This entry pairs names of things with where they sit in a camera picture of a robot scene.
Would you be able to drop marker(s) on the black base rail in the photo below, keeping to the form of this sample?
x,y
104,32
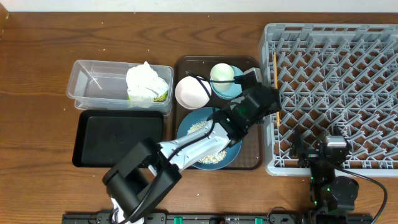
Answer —
x,y
104,217

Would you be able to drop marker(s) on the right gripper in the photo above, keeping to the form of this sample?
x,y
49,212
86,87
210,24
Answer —
x,y
309,155

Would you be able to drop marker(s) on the black plastic tray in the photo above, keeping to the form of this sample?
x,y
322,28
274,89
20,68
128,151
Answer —
x,y
104,137

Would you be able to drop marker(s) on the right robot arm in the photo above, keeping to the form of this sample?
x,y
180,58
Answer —
x,y
333,196

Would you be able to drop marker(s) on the cream cup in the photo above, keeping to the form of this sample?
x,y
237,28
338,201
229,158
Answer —
x,y
222,76

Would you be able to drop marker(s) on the pink bowl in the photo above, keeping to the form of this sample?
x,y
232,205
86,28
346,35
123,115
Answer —
x,y
190,94

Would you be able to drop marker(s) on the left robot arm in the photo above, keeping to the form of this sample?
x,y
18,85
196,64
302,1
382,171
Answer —
x,y
148,172

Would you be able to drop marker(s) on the brown plastic tray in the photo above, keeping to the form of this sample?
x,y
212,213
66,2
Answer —
x,y
250,156

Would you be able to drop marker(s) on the dark blue plate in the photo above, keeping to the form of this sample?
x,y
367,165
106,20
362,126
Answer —
x,y
193,119

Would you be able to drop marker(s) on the clear plastic bin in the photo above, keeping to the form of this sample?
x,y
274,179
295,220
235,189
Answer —
x,y
102,84

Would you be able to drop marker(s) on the light blue bowl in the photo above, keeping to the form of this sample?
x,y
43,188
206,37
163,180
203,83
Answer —
x,y
234,90

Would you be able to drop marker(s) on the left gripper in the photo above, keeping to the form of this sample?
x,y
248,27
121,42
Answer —
x,y
278,105

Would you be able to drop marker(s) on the white napkin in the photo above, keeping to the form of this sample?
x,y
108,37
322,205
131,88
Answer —
x,y
143,80

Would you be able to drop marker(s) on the rice leftovers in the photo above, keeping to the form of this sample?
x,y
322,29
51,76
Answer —
x,y
211,159

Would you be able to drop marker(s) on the grey dishwasher rack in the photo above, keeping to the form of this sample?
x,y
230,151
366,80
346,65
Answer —
x,y
332,75

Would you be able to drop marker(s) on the green yellow snack wrapper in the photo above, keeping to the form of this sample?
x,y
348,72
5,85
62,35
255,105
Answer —
x,y
147,99

